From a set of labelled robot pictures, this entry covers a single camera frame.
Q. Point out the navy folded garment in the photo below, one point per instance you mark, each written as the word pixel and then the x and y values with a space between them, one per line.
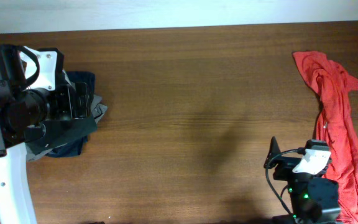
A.
pixel 79 79

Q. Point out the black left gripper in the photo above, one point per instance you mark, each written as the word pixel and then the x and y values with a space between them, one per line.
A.
pixel 68 111

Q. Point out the black shirt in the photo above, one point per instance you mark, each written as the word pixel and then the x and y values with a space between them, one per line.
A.
pixel 50 134

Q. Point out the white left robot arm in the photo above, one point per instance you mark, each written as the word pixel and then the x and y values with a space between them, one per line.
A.
pixel 37 122

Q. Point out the red shirt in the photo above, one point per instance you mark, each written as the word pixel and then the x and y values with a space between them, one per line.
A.
pixel 332 83

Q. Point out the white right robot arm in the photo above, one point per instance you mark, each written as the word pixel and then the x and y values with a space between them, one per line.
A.
pixel 314 200

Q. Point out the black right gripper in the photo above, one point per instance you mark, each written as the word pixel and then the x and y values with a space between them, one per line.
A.
pixel 286 165

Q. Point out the light grey folded garment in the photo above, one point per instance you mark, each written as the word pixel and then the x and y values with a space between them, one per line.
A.
pixel 98 110

